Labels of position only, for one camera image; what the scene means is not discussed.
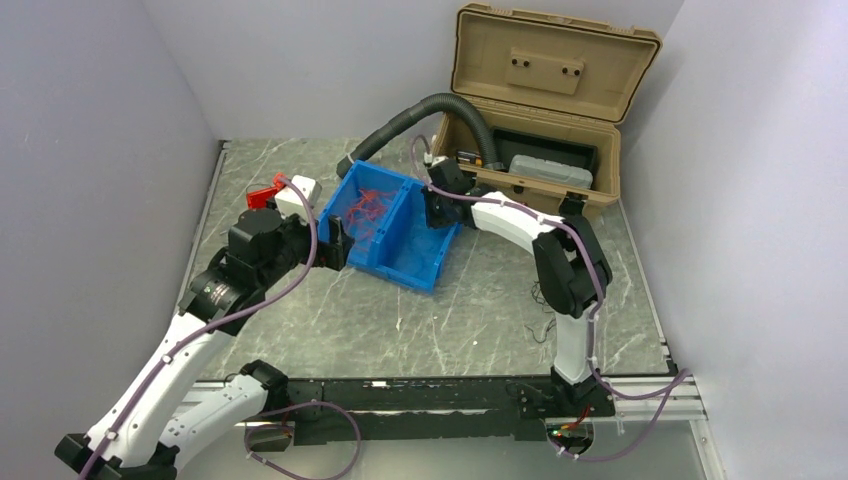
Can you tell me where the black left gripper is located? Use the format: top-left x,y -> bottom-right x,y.
258,207 -> 353,289

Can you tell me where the orange cable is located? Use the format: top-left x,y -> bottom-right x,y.
344,187 -> 402,246

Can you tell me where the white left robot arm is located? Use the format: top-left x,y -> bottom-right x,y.
54,208 -> 354,479

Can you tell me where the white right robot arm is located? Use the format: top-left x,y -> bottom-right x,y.
422,156 -> 612,415

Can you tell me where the blue two-compartment plastic bin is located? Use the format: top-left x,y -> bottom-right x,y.
318,161 -> 462,294

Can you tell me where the red plastic bin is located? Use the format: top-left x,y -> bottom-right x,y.
245,184 -> 281,210

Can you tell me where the black tray in toolbox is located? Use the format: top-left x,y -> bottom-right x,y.
492,128 -> 600,174

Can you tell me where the grey plastic organizer case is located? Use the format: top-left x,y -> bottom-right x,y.
508,155 -> 594,189

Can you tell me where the tan plastic toolbox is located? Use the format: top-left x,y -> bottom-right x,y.
451,3 -> 662,218

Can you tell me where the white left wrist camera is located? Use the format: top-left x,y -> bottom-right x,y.
273,173 -> 322,221

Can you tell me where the grey corrugated hose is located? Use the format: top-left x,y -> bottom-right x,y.
335,91 -> 499,181

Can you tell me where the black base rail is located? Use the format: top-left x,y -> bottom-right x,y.
250,373 -> 615,446

